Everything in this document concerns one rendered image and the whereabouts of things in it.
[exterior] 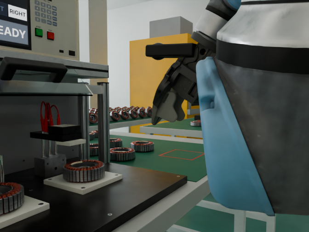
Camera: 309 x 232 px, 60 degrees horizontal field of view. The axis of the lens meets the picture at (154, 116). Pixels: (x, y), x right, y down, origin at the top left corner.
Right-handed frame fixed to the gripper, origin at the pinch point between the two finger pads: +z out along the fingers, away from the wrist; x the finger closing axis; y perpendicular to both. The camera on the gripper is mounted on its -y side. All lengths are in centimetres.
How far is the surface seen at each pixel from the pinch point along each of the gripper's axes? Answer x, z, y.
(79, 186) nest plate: -4.9, 24.9, -6.0
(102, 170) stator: 2.7, 22.7, -6.7
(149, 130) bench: 134, 69, -61
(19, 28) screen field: -8.3, 1.1, -42.7
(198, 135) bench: 134, 45, -24
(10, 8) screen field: -10.4, -2.5, -45.1
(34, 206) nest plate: -18.3, 24.0, -4.7
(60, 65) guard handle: -18.6, -4.2, -12.2
